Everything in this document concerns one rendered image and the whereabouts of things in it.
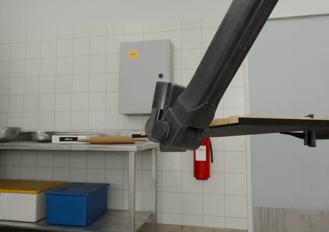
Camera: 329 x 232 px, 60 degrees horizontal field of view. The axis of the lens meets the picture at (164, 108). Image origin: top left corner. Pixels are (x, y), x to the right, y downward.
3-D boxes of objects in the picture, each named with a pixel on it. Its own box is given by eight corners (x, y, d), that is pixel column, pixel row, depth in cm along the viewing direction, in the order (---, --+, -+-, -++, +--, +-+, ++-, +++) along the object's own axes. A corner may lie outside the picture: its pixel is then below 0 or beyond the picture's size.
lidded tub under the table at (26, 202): (-5, 220, 242) (-3, 189, 244) (32, 206, 286) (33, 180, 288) (35, 223, 233) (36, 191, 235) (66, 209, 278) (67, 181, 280)
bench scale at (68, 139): (51, 144, 238) (51, 133, 238) (68, 142, 270) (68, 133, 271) (85, 144, 235) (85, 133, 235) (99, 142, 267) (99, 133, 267)
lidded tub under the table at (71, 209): (42, 224, 231) (44, 192, 233) (72, 209, 276) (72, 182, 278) (86, 227, 224) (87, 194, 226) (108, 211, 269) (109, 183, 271)
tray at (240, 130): (361, 126, 73) (360, 120, 73) (239, 125, 55) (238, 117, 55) (217, 137, 126) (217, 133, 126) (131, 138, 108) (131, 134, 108)
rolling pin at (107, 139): (77, 144, 225) (77, 136, 225) (77, 144, 231) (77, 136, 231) (146, 143, 240) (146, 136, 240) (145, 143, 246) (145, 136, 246)
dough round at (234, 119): (257, 125, 61) (256, 115, 61) (243, 124, 57) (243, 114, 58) (238, 126, 64) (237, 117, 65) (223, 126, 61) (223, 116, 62)
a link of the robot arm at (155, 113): (140, 140, 58) (166, 145, 56) (146, 106, 58) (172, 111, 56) (152, 139, 65) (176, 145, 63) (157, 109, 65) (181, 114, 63)
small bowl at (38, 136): (21, 142, 265) (21, 131, 265) (39, 141, 291) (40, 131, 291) (46, 143, 259) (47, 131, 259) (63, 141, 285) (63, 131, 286)
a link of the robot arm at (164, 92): (163, 141, 50) (200, 147, 55) (175, 77, 51) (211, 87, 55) (134, 132, 60) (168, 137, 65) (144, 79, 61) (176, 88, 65)
